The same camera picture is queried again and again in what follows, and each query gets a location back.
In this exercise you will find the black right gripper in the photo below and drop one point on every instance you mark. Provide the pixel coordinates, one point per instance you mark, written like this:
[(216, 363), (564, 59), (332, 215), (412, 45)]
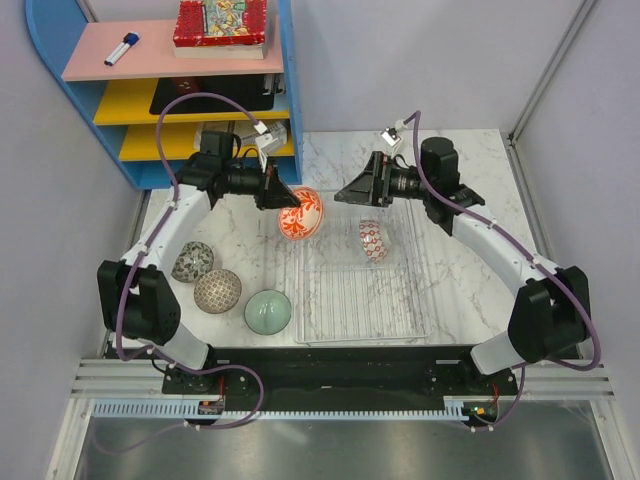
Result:
[(372, 185)]

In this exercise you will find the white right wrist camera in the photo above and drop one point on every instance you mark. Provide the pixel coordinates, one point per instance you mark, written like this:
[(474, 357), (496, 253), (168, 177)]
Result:
[(391, 135)]

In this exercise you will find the blue triangle pattern bowl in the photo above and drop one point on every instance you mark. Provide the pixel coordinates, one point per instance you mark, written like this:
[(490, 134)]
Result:
[(373, 240)]

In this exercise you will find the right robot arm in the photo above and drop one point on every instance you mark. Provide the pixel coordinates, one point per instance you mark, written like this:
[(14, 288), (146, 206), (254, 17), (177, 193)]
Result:
[(551, 312)]

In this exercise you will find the brown lattice bowl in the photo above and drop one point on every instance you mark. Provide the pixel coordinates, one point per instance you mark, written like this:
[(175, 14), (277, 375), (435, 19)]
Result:
[(217, 291)]

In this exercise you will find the orange floral bowl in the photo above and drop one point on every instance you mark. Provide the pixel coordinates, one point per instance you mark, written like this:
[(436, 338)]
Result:
[(299, 223)]

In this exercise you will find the grey floral bowl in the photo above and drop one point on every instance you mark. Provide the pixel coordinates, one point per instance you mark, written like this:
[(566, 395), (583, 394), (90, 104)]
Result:
[(195, 260)]

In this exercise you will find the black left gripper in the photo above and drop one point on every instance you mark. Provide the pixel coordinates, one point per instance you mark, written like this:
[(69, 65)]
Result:
[(273, 193)]

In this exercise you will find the aluminium frame post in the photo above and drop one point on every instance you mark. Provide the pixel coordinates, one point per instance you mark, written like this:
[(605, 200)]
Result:
[(571, 34)]

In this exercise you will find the pale green bowl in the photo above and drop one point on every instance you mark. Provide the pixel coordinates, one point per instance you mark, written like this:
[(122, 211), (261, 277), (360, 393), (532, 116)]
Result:
[(268, 312)]

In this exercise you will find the white wire dish rack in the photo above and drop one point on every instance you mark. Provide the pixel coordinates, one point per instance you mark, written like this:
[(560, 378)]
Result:
[(345, 298)]

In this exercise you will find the blue white marker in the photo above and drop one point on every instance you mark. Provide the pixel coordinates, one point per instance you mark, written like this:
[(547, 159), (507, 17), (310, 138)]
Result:
[(129, 40)]

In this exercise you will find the folded newspaper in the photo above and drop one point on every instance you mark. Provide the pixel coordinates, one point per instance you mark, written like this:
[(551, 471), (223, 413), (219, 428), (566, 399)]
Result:
[(244, 130)]

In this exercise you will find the blue shelf unit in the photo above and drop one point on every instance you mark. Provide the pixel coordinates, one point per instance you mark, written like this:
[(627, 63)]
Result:
[(121, 103)]

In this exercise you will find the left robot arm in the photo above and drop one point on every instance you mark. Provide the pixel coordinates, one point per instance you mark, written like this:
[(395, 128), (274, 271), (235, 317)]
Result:
[(137, 301)]

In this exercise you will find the dark red box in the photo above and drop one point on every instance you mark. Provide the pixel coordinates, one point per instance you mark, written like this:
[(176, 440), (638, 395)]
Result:
[(185, 85)]

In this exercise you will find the white slotted cable duct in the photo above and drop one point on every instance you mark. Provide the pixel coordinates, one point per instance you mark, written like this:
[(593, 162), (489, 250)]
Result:
[(194, 409)]

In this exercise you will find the red patterned book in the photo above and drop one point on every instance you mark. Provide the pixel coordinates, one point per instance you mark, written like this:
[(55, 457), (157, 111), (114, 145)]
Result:
[(221, 30)]

